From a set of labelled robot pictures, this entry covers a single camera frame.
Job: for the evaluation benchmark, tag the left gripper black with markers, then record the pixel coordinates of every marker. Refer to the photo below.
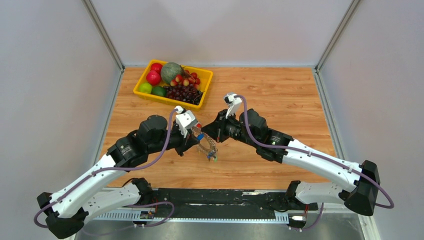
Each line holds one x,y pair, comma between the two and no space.
185,143

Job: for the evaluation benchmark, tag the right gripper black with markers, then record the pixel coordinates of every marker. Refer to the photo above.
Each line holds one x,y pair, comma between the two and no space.
216,129

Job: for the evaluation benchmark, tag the blue key tag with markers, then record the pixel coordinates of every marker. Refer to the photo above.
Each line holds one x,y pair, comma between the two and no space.
200,136

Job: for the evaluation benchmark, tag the grey disc keyring with rings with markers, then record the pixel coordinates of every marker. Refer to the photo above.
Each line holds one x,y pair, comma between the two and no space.
207,145

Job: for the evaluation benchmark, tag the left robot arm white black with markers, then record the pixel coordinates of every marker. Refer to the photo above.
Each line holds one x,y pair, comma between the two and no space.
69,209

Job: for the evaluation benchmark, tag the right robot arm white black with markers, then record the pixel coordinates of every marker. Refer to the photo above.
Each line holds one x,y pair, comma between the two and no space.
352,184

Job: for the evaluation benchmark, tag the dark purple grape bunch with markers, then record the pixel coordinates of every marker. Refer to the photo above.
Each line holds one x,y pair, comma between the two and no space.
187,94

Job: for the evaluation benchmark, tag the dark green lime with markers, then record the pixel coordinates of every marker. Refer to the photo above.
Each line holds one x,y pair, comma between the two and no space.
159,91

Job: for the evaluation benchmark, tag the yellow plastic tray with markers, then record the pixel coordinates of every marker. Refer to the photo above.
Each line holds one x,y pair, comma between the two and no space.
204,75

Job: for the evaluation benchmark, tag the red cherry bunch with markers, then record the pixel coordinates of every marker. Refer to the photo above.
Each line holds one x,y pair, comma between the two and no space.
188,79

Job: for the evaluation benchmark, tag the light green lime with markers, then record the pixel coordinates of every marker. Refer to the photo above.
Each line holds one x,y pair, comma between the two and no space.
145,88

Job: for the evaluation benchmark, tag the red apple lower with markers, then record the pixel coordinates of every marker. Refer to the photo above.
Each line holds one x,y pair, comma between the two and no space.
153,78

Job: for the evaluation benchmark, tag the red apple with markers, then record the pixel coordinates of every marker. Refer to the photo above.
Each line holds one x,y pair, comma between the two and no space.
153,78
157,67

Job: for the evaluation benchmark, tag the green melon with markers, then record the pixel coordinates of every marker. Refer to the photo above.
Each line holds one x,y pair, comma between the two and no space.
169,71

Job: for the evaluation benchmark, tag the red apple upper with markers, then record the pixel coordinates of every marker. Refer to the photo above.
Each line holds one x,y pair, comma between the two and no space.
157,67

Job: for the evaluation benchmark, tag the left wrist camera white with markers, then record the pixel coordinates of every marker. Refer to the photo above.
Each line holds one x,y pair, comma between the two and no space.
185,119

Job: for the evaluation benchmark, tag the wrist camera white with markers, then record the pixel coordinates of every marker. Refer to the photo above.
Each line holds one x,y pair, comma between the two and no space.
233,104
185,119

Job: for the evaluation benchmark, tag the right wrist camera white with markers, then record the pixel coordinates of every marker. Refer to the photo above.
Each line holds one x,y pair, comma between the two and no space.
233,104

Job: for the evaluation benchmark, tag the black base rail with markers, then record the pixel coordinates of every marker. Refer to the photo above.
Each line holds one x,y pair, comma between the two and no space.
217,205

